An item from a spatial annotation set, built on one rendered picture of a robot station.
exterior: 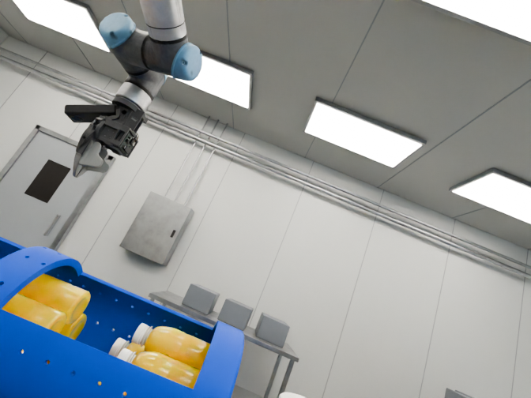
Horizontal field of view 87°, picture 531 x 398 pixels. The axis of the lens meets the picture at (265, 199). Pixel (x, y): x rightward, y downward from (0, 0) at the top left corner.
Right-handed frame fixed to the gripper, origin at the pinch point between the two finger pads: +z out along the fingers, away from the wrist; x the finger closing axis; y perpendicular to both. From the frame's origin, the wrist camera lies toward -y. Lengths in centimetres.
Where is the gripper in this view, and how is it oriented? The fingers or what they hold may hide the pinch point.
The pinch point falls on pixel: (74, 170)
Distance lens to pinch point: 78.7
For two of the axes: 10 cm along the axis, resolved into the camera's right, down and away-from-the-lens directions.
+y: 9.1, 4.1, 0.3
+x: -1.5, 2.6, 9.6
